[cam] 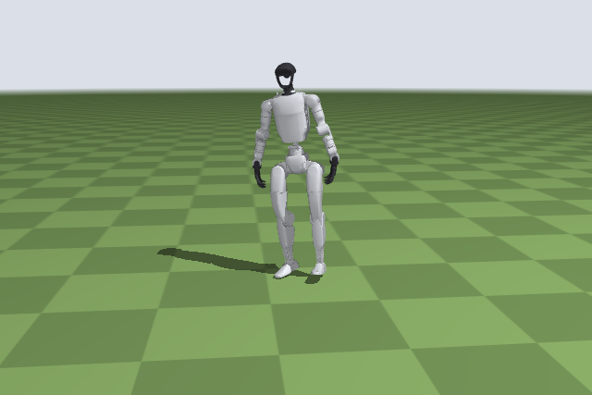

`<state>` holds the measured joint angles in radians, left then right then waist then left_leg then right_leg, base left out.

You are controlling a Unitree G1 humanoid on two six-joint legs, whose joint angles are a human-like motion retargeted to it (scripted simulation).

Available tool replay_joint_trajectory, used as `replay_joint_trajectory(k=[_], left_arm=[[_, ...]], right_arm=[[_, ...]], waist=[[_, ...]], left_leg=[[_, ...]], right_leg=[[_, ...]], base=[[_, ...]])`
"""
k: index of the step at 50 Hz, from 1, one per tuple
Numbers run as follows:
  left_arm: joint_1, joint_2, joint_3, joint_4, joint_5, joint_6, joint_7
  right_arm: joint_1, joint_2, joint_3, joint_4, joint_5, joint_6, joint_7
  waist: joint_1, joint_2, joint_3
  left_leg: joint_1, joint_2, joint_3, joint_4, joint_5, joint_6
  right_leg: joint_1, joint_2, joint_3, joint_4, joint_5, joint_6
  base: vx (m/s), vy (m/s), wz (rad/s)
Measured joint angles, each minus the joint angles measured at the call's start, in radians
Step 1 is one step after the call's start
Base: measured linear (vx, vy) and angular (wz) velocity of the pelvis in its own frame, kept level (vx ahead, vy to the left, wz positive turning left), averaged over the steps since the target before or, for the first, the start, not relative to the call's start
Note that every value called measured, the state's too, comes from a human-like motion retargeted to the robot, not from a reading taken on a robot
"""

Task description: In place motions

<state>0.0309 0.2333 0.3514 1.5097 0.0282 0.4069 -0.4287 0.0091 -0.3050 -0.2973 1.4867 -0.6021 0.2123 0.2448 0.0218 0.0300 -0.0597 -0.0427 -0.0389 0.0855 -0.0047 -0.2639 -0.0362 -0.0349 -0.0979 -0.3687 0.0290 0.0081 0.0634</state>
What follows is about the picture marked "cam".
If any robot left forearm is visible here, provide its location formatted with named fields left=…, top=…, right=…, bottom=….
left=322, top=123, right=339, bottom=162

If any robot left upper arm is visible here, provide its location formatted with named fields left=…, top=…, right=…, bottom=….
left=303, top=94, right=329, bottom=136

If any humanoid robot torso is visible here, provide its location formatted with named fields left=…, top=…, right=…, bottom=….
left=272, top=90, right=310, bottom=174

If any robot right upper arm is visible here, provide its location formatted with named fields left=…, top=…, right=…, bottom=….
left=255, top=98, right=273, bottom=141

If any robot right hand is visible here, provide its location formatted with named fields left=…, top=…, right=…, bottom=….
left=253, top=161, right=265, bottom=188

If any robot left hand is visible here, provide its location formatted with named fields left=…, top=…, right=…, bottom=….
left=324, top=156, right=339, bottom=184

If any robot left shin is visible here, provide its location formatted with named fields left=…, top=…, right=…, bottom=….
left=312, top=212, right=326, bottom=265

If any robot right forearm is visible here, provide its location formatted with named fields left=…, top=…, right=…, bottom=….
left=253, top=133, right=266, bottom=166

